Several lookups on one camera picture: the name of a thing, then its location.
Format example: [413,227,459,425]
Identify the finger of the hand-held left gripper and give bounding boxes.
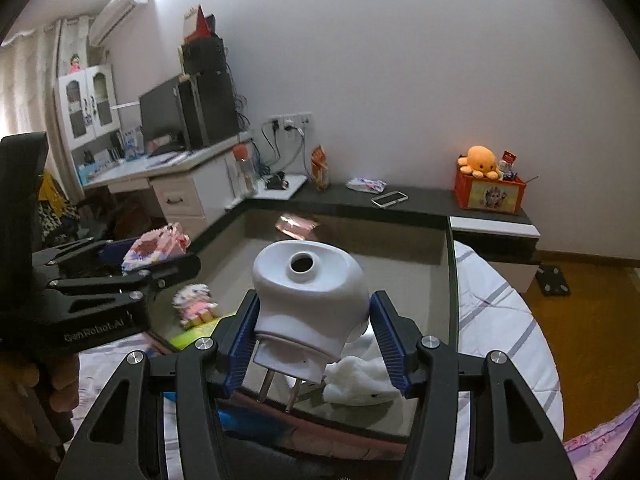
[31,237,137,279]
[47,252,202,311]

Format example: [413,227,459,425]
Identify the red white desk calendar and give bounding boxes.
[182,5,221,44]

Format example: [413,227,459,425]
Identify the white desk with drawers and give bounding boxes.
[75,130,257,242]

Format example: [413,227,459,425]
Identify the white tissue packet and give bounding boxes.
[346,177,387,195]

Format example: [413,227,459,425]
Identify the pink box with black rim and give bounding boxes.
[147,204,461,461]

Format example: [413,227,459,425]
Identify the small white side table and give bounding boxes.
[225,174,309,212]

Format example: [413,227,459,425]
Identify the red printed storage box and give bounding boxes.
[453,166,527,216]

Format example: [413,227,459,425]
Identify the white striped bedsheet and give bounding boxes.
[75,240,567,480]

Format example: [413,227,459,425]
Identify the white crumpled cloth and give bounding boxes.
[322,332,404,406]

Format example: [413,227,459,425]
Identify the black speaker box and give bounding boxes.
[180,35,229,79]

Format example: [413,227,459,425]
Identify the pink white block toy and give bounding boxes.
[122,223,194,274]

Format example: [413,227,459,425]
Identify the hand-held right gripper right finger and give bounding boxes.
[369,289,579,480]

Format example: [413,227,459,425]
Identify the beige curtain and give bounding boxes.
[0,22,67,162]

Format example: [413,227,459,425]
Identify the person's left hand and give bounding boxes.
[0,345,81,461]

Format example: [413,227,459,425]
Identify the orange octopus plush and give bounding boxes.
[456,145,504,180]

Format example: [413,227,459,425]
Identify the white air conditioner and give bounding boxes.
[88,0,151,46]

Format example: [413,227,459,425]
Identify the small packets in red box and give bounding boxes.
[500,149,526,181]

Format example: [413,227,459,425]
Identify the black power cable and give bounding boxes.
[259,120,282,167]

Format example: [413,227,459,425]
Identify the white wall socket strip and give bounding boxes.
[267,112,315,134]

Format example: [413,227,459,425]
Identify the blue case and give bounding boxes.
[162,390,292,444]

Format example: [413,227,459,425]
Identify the small block figure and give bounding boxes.
[172,282,221,331]

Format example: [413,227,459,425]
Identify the black office chair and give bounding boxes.
[75,194,122,242]

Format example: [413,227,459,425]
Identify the pink blanket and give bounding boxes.
[562,406,640,480]

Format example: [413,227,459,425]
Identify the smartphone with white bumper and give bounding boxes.
[371,190,409,209]

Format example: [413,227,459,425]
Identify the orange snack bag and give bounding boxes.
[309,144,331,191]

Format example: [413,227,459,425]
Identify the yellow packet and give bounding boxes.
[167,312,242,354]

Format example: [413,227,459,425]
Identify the black bathroom scale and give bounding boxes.
[534,264,572,299]

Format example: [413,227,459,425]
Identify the yellow leopard clothes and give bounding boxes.
[37,168,82,242]

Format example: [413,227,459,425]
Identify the bottle with orange cap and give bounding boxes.
[232,143,259,197]

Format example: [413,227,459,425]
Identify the white glass-door cabinet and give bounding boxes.
[55,63,121,149]

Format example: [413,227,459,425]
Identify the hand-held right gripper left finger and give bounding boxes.
[56,289,262,480]

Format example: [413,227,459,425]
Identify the black computer tower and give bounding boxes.
[177,72,241,150]

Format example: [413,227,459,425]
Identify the black computer monitor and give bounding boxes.
[138,77,194,154]

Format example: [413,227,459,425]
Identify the white plug-in device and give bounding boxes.
[251,240,377,414]

